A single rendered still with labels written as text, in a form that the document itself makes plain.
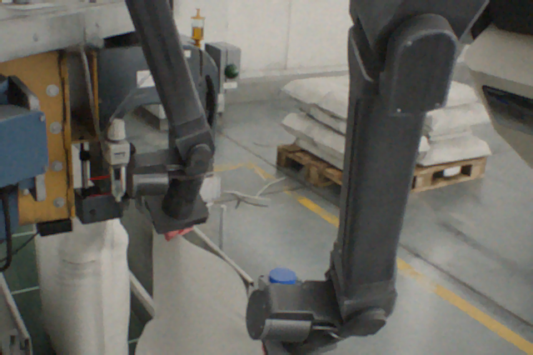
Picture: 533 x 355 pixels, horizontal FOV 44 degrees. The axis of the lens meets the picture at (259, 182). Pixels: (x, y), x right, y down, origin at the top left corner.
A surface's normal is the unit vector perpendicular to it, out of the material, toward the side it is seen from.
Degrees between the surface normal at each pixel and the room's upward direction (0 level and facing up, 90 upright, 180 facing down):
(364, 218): 119
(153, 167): 105
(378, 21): 73
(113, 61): 90
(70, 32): 90
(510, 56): 40
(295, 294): 30
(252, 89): 90
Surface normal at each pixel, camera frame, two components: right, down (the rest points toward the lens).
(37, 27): 0.93, 0.18
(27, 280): 0.06, -0.93
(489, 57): -0.51, -0.62
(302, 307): 0.32, -0.63
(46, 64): 0.51, 0.35
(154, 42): 0.29, 0.61
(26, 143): 0.83, 0.25
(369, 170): 0.11, 0.78
